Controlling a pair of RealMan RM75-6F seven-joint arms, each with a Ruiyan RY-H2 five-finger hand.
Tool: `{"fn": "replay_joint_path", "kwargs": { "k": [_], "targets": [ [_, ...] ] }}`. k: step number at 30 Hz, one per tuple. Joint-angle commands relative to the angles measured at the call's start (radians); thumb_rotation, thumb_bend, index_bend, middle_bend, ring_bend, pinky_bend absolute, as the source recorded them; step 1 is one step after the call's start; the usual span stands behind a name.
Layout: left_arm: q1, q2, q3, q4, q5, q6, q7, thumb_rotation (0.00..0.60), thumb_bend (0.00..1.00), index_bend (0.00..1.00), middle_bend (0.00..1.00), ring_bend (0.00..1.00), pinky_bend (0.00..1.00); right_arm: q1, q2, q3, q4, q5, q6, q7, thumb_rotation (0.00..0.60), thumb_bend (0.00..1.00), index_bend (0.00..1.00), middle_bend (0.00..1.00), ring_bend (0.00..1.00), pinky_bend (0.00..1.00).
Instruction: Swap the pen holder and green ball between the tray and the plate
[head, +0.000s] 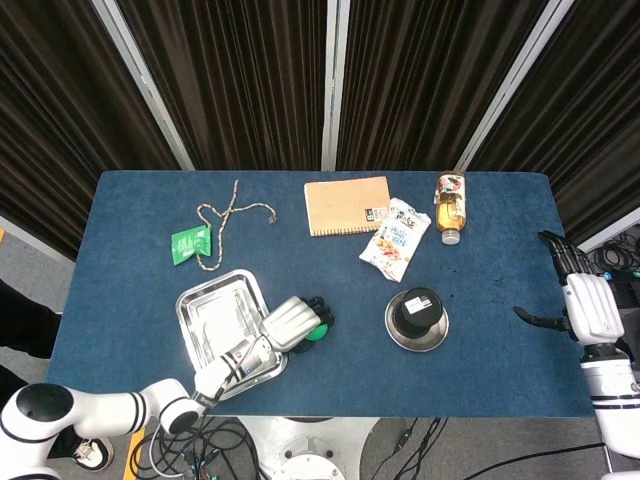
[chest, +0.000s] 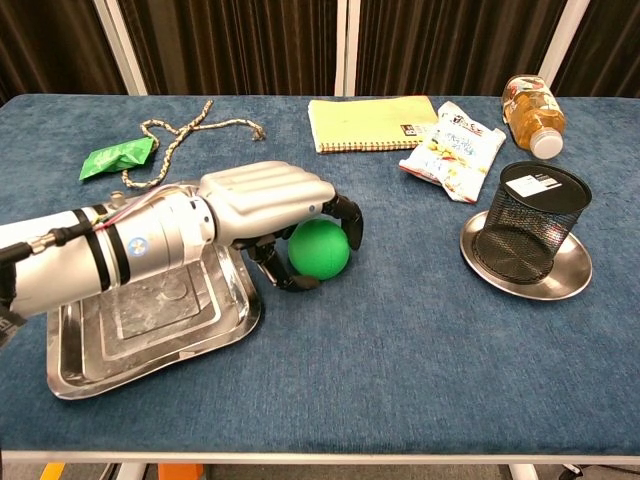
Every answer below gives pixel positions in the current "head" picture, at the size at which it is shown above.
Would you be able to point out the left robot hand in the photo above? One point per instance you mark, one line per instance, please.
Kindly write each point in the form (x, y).
(290, 322)

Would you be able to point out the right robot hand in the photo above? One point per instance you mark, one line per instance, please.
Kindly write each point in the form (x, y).
(595, 307)

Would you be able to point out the green ball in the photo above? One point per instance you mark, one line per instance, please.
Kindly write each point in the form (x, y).
(320, 332)

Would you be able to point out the black cylindrical jar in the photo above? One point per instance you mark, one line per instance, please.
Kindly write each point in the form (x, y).
(417, 310)

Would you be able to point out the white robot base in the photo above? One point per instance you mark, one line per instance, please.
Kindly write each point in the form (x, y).
(310, 445)

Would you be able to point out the black power strip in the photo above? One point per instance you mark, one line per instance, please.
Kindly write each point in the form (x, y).
(622, 276)

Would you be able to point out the rectangular steel tray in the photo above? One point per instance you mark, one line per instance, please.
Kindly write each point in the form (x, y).
(220, 310)

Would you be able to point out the blue felt table mat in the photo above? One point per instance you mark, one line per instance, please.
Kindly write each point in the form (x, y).
(350, 370)

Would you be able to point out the green foil packet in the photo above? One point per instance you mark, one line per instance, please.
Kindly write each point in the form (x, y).
(190, 245)

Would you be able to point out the tan spiral notebook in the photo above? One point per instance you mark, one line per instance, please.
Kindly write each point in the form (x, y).
(342, 205)

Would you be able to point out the round steel plate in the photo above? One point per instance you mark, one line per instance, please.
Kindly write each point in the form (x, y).
(420, 342)

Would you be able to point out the white snack packet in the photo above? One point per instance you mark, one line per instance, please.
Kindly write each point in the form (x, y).
(395, 240)

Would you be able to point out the tea bottle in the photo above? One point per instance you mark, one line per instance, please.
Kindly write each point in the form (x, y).
(451, 210)

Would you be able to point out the dark brown curtain panel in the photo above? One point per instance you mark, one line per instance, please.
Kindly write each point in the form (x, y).
(235, 85)
(590, 125)
(425, 85)
(60, 125)

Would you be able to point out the white sneaker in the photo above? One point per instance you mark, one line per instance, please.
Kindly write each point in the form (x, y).
(95, 452)

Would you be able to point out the black trouser leg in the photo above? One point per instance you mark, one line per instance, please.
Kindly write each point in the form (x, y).
(25, 320)
(10, 380)

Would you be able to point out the white partition post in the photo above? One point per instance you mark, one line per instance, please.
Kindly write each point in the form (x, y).
(334, 85)
(510, 85)
(145, 85)

